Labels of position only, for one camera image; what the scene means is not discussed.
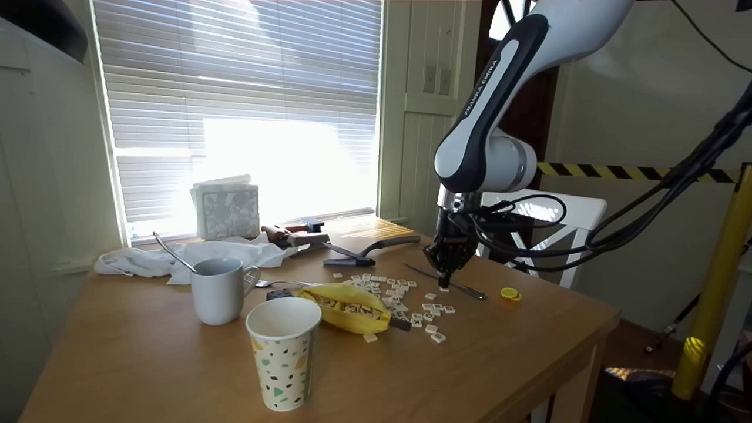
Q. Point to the crumpled white cloth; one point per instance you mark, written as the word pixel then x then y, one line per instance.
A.
pixel 155 259

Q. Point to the metal teaspoon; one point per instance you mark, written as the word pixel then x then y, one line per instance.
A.
pixel 283 282

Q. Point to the white mug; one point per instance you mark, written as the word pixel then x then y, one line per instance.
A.
pixel 216 296

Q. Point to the yellow black hazard tape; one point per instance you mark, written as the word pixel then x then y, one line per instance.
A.
pixel 625 173

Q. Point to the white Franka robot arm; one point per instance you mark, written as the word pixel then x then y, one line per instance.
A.
pixel 484 102

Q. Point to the metal spoon in mug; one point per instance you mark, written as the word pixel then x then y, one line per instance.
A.
pixel 172 253

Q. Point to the metal table knife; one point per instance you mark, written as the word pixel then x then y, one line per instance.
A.
pixel 471 293

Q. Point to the dotted paper cup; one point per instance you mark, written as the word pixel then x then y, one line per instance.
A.
pixel 283 354

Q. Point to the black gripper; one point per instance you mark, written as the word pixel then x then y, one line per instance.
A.
pixel 454 239

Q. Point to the small yellow bottle cap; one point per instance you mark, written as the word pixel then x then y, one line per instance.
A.
pixel 511 294

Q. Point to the large white window blind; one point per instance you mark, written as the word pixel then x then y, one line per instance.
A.
pixel 235 95

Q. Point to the yellow pole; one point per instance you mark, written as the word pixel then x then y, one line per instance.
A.
pixel 719 273

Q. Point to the patterned tissue box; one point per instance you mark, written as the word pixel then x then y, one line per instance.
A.
pixel 226 207

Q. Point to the silver and black stapler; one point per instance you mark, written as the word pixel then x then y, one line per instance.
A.
pixel 308 233

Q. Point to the white rack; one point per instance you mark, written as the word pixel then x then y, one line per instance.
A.
pixel 586 214

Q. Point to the cream letter tile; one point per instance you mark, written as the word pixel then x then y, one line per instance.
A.
pixel 436 335
pixel 444 289
pixel 369 339

